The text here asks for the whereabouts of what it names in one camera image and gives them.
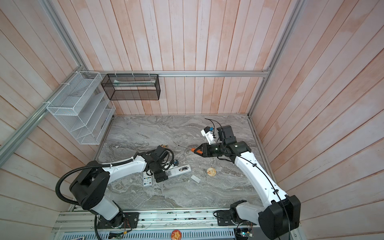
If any orange handled screwdriver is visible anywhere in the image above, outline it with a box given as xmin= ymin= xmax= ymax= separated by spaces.
xmin=179 ymin=145 xmax=198 ymax=154

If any white remote control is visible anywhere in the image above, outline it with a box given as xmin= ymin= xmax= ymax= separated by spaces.
xmin=143 ymin=172 xmax=153 ymax=187
xmin=166 ymin=165 xmax=192 ymax=178

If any white battery cover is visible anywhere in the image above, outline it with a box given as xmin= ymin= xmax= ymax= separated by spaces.
xmin=191 ymin=175 xmax=201 ymax=183

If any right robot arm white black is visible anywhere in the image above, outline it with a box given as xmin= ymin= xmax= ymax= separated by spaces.
xmin=192 ymin=125 xmax=301 ymax=240

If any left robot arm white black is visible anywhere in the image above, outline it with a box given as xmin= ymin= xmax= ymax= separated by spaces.
xmin=55 ymin=146 xmax=179 ymax=239

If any round wooden coaster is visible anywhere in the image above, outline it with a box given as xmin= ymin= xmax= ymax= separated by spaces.
xmin=207 ymin=167 xmax=217 ymax=177

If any round badge right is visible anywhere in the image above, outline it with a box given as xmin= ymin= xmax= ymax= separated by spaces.
xmin=264 ymin=224 xmax=280 ymax=240

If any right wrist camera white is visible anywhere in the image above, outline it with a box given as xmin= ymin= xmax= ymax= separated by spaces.
xmin=201 ymin=126 xmax=215 ymax=145

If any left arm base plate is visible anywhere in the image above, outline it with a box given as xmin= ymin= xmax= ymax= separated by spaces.
xmin=96 ymin=212 xmax=140 ymax=229

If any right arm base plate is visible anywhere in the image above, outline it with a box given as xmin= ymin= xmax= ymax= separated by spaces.
xmin=213 ymin=208 xmax=259 ymax=226

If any black wire mesh basket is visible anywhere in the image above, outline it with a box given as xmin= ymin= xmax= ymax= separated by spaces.
xmin=101 ymin=73 xmax=161 ymax=101

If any white wire mesh shelf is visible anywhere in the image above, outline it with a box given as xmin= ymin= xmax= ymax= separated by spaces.
xmin=47 ymin=72 xmax=116 ymax=145

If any aluminium front rail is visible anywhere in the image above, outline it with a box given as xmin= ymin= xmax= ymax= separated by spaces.
xmin=52 ymin=209 xmax=221 ymax=233

